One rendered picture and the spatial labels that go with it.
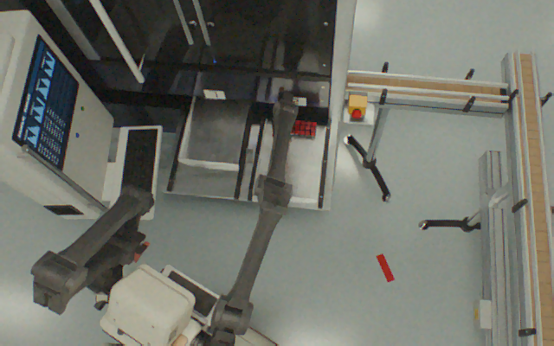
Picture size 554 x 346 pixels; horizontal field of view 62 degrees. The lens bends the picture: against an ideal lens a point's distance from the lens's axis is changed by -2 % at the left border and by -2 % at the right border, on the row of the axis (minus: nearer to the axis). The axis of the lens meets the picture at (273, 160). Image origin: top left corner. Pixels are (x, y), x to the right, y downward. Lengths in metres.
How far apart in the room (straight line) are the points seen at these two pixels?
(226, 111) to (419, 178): 1.36
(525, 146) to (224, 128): 1.23
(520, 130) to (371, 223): 1.06
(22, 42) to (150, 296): 0.90
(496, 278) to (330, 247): 0.93
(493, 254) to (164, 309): 1.51
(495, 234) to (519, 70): 0.73
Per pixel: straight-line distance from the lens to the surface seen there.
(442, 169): 2.99
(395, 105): 2.10
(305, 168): 1.93
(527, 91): 2.24
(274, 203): 1.32
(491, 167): 2.46
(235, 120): 2.05
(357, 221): 2.78
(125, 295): 1.38
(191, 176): 1.98
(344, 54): 1.63
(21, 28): 1.73
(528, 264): 1.93
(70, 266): 1.25
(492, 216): 2.36
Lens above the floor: 2.66
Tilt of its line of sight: 66 degrees down
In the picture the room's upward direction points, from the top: 10 degrees counter-clockwise
